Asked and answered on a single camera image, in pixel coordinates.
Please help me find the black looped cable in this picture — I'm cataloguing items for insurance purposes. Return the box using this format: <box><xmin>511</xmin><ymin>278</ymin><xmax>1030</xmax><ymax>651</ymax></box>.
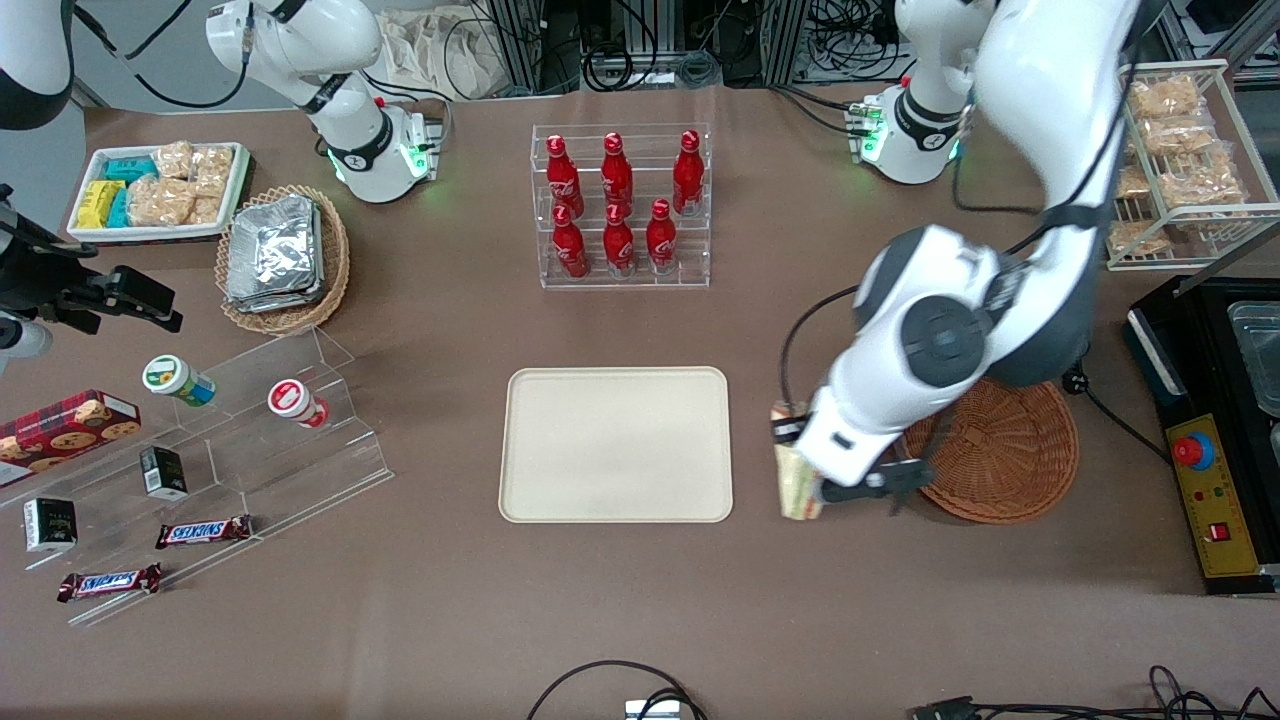
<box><xmin>525</xmin><ymin>659</ymin><xmax>709</xmax><ymax>720</ymax></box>

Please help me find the brown wicker basket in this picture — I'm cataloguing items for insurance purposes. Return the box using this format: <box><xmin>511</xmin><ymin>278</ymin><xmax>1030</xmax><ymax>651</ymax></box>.
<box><xmin>898</xmin><ymin>375</ymin><xmax>1080</xmax><ymax>525</ymax></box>

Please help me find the black cable with plug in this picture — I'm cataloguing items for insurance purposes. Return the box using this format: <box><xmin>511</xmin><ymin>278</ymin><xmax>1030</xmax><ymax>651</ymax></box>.
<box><xmin>1059</xmin><ymin>364</ymin><xmax>1173</xmax><ymax>464</ymax></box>

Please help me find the aluminium frame post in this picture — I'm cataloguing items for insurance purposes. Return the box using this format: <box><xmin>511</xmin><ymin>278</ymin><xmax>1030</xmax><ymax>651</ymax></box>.
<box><xmin>758</xmin><ymin>0</ymin><xmax>813</xmax><ymax>87</ymax></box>
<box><xmin>488</xmin><ymin>0</ymin><xmax>549</xmax><ymax>93</ymax></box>

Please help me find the silver foil pack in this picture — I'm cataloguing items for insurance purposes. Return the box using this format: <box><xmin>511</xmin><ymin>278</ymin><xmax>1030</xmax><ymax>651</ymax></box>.
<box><xmin>226</xmin><ymin>195</ymin><xmax>323</xmax><ymax>301</ymax></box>
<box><xmin>225</xmin><ymin>285</ymin><xmax>327</xmax><ymax>315</ymax></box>

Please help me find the cream plastic tray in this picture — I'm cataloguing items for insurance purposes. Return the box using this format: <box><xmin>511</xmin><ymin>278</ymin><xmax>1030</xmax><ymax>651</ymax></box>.
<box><xmin>498</xmin><ymin>366</ymin><xmax>735</xmax><ymax>524</ymax></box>

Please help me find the white wire rack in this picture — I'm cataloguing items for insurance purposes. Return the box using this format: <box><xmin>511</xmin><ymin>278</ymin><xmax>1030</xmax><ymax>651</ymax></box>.
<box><xmin>1104</xmin><ymin>58</ymin><xmax>1280</xmax><ymax>272</ymax></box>

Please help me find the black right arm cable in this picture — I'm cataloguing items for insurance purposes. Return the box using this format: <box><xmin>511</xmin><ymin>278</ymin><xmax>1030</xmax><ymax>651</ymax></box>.
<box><xmin>72</xmin><ymin>0</ymin><xmax>253</xmax><ymax>111</ymax></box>

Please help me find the green lidded cup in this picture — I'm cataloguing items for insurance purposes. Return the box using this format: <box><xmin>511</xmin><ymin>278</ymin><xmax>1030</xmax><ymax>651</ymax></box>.
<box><xmin>142</xmin><ymin>354</ymin><xmax>217</xmax><ymax>407</ymax></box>

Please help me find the red lidded cup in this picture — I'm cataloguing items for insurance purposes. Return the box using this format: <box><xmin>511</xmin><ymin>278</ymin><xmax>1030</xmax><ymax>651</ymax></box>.
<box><xmin>267</xmin><ymin>378</ymin><xmax>331</xmax><ymax>429</ymax></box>

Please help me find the light oval wicker basket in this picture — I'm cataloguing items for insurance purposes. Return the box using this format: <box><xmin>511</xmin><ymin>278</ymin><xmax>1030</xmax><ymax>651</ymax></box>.
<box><xmin>215</xmin><ymin>184</ymin><xmax>351</xmax><ymax>336</ymax></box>

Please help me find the black cable coil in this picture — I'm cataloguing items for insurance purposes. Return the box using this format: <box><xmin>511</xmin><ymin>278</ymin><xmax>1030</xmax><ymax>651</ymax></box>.
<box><xmin>583</xmin><ymin>45</ymin><xmax>723</xmax><ymax>93</ymax></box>

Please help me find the small black carton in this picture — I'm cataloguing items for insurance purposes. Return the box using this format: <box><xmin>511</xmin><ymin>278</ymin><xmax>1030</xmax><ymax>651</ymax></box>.
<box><xmin>139</xmin><ymin>446</ymin><xmax>189</xmax><ymax>501</ymax></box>
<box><xmin>23</xmin><ymin>497</ymin><xmax>78</xmax><ymax>554</ymax></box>

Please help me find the red tartan cookie box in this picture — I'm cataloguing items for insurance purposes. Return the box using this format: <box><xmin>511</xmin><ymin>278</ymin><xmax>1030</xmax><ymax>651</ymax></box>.
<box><xmin>0</xmin><ymin>389</ymin><xmax>142</xmax><ymax>489</ymax></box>

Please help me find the clear plastic container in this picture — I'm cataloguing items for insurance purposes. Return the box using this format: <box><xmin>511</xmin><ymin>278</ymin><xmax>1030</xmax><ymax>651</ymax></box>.
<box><xmin>1227</xmin><ymin>300</ymin><xmax>1280</xmax><ymax>419</ymax></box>

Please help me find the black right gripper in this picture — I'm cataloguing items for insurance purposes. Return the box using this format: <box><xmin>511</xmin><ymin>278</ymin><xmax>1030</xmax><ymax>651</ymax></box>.
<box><xmin>0</xmin><ymin>185</ymin><xmax>185</xmax><ymax>337</ymax></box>

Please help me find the clear acrylic bottle rack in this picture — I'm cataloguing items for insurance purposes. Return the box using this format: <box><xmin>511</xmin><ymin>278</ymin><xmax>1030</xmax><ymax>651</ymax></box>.
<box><xmin>530</xmin><ymin>122</ymin><xmax>713</xmax><ymax>291</ymax></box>

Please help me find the brown Snickers bar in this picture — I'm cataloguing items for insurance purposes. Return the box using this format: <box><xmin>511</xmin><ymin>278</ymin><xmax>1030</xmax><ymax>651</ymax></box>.
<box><xmin>155</xmin><ymin>515</ymin><xmax>253</xmax><ymax>550</ymax></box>
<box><xmin>57</xmin><ymin>563</ymin><xmax>163</xmax><ymax>603</ymax></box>

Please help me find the black cable with connector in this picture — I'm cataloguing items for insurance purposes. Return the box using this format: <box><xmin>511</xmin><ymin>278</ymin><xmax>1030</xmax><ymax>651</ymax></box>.
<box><xmin>908</xmin><ymin>664</ymin><xmax>1280</xmax><ymax>720</ymax></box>

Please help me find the triangular sandwich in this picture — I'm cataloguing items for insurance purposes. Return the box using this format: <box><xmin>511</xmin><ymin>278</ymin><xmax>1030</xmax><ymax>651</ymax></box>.
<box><xmin>773</xmin><ymin>400</ymin><xmax>825</xmax><ymax>522</ymax></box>

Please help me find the yellow emergency stop panel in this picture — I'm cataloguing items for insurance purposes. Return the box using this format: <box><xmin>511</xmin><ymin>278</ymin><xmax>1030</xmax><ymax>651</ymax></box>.
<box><xmin>1165</xmin><ymin>423</ymin><xmax>1263</xmax><ymax>581</ymax></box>

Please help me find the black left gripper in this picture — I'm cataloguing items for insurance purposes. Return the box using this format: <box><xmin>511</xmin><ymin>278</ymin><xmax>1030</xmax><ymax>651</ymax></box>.
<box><xmin>770</xmin><ymin>403</ymin><xmax>812</xmax><ymax>448</ymax></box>

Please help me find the clear acrylic stepped display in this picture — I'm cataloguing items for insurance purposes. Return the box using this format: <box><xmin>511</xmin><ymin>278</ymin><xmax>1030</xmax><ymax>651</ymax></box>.
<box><xmin>0</xmin><ymin>325</ymin><xmax>395</xmax><ymax>629</ymax></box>

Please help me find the white rectangular snack tray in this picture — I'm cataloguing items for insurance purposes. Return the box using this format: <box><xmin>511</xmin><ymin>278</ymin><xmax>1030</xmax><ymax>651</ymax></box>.
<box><xmin>67</xmin><ymin>142</ymin><xmax>252</xmax><ymax>244</ymax></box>

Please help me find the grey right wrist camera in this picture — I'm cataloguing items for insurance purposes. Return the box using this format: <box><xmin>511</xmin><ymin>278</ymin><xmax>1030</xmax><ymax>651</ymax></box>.
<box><xmin>0</xmin><ymin>310</ymin><xmax>54</xmax><ymax>373</ymax></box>

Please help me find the red cola bottle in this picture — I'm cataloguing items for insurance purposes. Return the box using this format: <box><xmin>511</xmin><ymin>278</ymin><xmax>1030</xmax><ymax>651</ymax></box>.
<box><xmin>602</xmin><ymin>202</ymin><xmax>637</xmax><ymax>277</ymax></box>
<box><xmin>600</xmin><ymin>131</ymin><xmax>635</xmax><ymax>215</ymax></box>
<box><xmin>672</xmin><ymin>129</ymin><xmax>706</xmax><ymax>216</ymax></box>
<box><xmin>645</xmin><ymin>198</ymin><xmax>680</xmax><ymax>274</ymax></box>
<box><xmin>545</xmin><ymin>134</ymin><xmax>585</xmax><ymax>217</ymax></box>
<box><xmin>552</xmin><ymin>204</ymin><xmax>592</xmax><ymax>280</ymax></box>

